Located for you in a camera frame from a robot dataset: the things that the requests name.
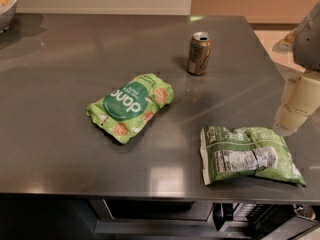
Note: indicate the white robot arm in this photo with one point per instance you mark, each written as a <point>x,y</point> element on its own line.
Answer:
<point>306,42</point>

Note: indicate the green jalapeno chip bag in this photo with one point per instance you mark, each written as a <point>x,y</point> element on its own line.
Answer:
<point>248,151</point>

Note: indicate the metal fruit bowl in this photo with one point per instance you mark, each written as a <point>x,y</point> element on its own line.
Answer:
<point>7,13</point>

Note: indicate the orange soda can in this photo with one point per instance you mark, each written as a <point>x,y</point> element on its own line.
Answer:
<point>199,52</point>

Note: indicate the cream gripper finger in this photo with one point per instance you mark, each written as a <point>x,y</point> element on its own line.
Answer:
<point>301,98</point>

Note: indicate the black microwave under counter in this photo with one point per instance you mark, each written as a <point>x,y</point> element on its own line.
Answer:
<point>203,220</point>

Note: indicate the green rice chips bag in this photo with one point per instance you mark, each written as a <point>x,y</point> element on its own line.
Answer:
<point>126,111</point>

